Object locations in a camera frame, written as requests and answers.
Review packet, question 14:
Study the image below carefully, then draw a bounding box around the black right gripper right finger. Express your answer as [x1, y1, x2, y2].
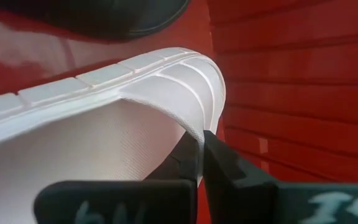
[203, 130, 358, 224]

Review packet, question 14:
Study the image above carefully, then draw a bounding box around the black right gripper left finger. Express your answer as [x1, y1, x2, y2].
[34, 132, 200, 224]

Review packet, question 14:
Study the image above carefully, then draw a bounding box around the pale pink foam slide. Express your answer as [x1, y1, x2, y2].
[0, 47, 226, 224]

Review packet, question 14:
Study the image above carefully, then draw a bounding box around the black foam slide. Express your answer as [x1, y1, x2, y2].
[0, 0, 189, 41]

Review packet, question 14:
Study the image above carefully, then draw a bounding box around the red plastic bin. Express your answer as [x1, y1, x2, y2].
[0, 0, 358, 224]

